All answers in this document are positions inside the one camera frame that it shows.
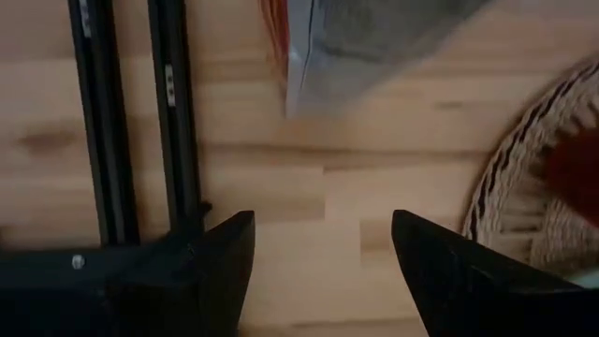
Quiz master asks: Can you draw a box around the pale green plate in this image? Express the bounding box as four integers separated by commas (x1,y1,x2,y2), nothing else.
568,269,599,290

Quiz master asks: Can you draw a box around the pink plastic cup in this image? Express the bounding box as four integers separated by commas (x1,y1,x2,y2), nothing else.
545,128,599,227

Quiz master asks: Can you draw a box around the red white cereal box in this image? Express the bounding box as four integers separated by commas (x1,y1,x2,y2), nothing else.
259,0,492,121

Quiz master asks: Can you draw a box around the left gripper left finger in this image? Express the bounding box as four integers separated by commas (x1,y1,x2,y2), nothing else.
0,210,256,337

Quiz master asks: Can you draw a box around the round woven straw placemat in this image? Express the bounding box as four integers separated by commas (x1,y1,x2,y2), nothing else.
460,55,599,282

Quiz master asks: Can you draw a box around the black aluminium frame rail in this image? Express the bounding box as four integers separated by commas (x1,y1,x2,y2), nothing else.
67,0,141,248
147,0,208,236

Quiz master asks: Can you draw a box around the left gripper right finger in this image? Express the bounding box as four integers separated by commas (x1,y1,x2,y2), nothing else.
391,209,599,337

